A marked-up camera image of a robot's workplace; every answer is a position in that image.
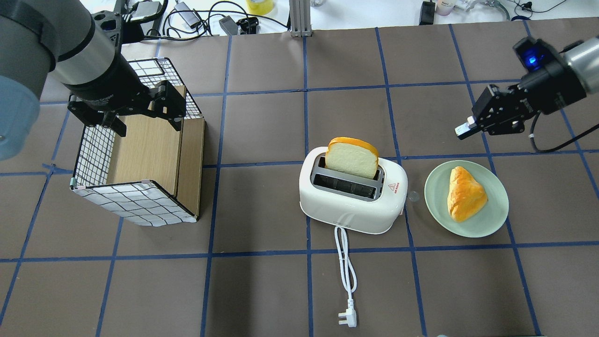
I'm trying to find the black power adapter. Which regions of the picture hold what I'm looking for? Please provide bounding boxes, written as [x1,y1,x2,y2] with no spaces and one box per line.
[418,0,436,26]

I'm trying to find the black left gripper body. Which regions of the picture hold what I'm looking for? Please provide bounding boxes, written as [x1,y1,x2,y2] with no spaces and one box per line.
[68,60,186,127]

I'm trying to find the white toaster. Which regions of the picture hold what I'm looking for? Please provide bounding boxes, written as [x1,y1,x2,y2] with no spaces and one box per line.
[298,147,407,234]

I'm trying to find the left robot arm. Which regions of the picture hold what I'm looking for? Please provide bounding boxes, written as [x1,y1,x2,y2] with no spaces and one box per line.
[0,0,186,160]

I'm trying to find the green plate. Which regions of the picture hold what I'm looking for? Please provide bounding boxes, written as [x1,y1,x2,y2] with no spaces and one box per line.
[424,160,509,238]

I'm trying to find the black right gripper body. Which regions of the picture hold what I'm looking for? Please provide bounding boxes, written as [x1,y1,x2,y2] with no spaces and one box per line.
[471,37,588,136]

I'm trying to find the wire basket with wooden shelf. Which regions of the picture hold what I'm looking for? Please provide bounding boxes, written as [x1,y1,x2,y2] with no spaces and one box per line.
[69,58,205,227]

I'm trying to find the triangular pastry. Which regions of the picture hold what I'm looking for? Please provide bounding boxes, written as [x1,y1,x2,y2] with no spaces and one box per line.
[447,166,488,223]

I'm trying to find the aluminium frame post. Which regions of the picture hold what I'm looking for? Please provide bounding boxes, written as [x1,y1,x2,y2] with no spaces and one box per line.
[289,0,313,37]

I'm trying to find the bread slice in toaster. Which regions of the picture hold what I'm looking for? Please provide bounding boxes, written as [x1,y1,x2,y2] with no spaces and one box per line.
[325,137,379,179]

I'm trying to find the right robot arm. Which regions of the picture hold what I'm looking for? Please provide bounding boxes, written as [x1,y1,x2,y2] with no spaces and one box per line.
[455,37,599,140]

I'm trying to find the yellow tape roll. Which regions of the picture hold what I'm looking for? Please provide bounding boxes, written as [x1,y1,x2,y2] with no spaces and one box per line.
[246,0,274,16]

